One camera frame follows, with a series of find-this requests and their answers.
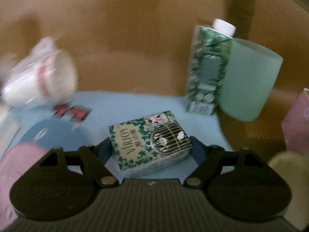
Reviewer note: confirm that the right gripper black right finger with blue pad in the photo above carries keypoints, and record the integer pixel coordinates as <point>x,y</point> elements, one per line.
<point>239,185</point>

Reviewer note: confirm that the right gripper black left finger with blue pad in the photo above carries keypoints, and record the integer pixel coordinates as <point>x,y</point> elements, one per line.
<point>61,184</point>

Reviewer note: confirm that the green patterned tissue pack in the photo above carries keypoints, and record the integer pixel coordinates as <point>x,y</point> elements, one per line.
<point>148,144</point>

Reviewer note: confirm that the pink tape roll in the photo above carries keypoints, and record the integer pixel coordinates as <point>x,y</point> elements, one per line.
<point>293,168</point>

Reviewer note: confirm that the blue pink cartoon bedsheet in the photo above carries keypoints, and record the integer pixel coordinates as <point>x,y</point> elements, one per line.
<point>155,202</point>

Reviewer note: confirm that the white tissue package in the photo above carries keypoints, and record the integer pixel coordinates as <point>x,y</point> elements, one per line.
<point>10,126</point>

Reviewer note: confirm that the pink gold biscuit tin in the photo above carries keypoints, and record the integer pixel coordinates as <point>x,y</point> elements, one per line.
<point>295,125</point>

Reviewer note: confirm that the teal cup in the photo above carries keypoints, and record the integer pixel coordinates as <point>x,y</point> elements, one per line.
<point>250,76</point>

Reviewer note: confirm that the white plastic bag roll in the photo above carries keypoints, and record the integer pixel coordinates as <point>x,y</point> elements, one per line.
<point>47,76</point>

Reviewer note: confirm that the green drink carton white cap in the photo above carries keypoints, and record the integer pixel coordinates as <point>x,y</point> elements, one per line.
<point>211,47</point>

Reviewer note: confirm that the brown wooden headboard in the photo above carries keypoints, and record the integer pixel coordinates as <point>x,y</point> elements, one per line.
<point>136,46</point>

